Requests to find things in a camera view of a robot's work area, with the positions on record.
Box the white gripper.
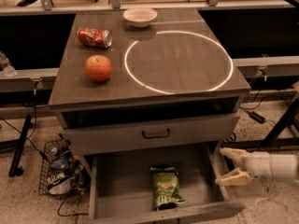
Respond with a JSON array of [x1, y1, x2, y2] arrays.
[[215, 147, 299, 187]]

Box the green jalapeno chip bag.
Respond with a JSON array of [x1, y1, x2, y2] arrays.
[[150, 166, 185, 211]]

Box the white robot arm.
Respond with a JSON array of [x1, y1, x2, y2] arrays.
[[215, 147, 299, 186]]

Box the grey drawer cabinet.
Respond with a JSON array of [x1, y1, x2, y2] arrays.
[[48, 8, 252, 224]]

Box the open grey lower drawer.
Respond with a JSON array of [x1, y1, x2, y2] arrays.
[[89, 144, 244, 224]]

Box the closed grey top drawer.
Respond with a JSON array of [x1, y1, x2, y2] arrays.
[[63, 113, 239, 155]]

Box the black and white chip bag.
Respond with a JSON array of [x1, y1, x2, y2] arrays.
[[46, 172, 71, 195]]

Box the black power adapter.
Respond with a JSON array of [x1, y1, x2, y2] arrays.
[[249, 111, 265, 124]]

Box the red apple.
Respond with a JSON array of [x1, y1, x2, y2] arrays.
[[85, 55, 112, 82]]

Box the white bowl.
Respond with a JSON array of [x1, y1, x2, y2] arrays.
[[123, 7, 157, 28]]

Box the red soda can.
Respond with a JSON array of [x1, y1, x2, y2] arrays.
[[77, 27, 112, 49]]

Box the black drawer handle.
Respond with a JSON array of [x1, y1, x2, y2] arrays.
[[141, 128, 171, 140]]

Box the black wire basket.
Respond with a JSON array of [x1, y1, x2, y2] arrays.
[[38, 139, 86, 198]]

